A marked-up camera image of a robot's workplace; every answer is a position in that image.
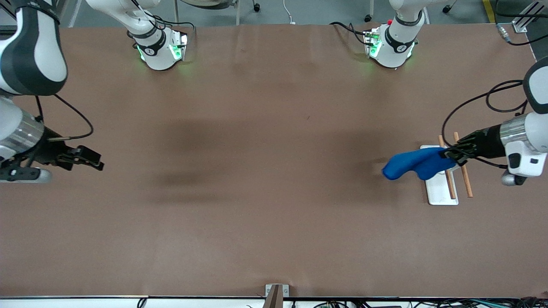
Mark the white wooden-bar towel rack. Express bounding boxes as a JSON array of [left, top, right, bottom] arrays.
[[420, 132, 474, 206]]

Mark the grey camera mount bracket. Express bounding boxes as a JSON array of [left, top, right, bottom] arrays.
[[265, 284, 290, 308]]

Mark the black left arm base cable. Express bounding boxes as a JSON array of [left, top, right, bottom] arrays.
[[329, 21, 374, 46]]

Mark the blue towel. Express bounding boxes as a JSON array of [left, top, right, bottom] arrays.
[[382, 148, 458, 181]]

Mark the black arm base cable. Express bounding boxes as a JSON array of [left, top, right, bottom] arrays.
[[128, 0, 195, 48], [329, 21, 374, 46]]

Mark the black right arm base cable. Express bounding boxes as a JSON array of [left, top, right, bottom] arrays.
[[128, 0, 195, 48]]

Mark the black cable bundle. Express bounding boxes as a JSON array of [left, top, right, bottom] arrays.
[[313, 297, 548, 308]]

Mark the white floor cable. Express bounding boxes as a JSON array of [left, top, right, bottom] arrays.
[[283, 0, 297, 25]]

